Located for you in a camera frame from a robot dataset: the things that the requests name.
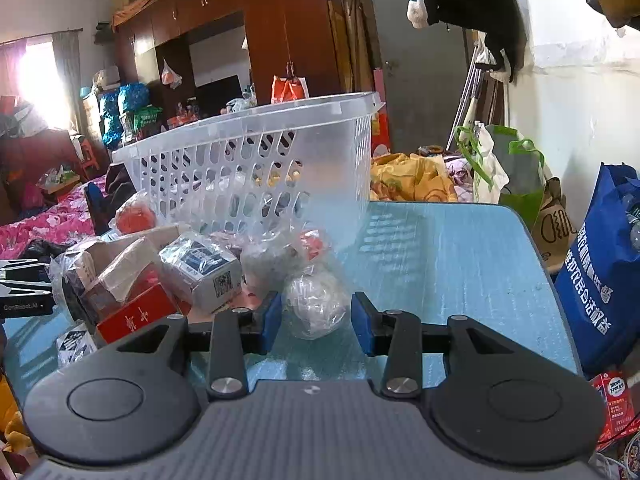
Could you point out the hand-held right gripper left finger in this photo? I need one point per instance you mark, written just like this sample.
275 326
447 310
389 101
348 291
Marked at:
270 322

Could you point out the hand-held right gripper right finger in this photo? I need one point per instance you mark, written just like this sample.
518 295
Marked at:
362 325

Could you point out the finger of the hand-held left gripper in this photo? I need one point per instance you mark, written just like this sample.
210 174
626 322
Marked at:
20 274

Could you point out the white ball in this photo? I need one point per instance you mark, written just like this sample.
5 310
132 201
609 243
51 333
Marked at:
315 305

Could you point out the white box with blue label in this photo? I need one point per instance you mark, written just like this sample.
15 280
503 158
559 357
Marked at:
202 270

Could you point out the red item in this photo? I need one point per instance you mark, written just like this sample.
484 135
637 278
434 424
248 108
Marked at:
315 245

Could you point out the red box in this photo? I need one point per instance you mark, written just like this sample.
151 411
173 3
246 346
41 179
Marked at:
137 317

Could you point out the white plastic basket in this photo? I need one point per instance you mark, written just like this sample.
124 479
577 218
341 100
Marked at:
240 175

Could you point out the black and white package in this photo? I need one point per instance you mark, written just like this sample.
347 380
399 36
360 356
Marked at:
70 275

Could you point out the pink floral blanket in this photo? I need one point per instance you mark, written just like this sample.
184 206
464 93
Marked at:
45 225

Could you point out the grey plastic bag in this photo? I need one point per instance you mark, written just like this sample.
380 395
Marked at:
267 265

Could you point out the small black and white box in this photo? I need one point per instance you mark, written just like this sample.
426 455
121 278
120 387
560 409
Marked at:
75 344

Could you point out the brown cardboard box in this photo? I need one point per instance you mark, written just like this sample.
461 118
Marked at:
125 270

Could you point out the orange ball in plastic bag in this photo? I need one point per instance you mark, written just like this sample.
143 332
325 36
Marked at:
136 216

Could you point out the yellow blanket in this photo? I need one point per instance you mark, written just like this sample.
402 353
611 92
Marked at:
410 177

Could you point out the window curtain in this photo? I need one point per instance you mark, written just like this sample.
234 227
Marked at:
67 75

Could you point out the green tote bag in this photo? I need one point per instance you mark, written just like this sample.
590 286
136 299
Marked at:
515 175

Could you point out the brown paper bag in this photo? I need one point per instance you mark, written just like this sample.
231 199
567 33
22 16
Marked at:
552 225

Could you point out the orange and white plastic bag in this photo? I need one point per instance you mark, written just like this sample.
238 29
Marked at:
290 89

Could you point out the blue tote bag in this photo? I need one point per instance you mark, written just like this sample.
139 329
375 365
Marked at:
600 270

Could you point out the metal crutches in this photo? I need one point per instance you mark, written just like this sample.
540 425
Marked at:
472 95

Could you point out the grey door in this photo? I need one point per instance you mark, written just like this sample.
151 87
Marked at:
425 75

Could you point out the red carton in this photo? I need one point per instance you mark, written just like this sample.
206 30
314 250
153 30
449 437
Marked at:
615 405

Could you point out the brown wooden wardrobe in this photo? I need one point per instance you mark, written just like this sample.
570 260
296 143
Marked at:
280 25

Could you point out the white and black jacket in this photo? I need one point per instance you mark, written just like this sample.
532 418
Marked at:
465 5

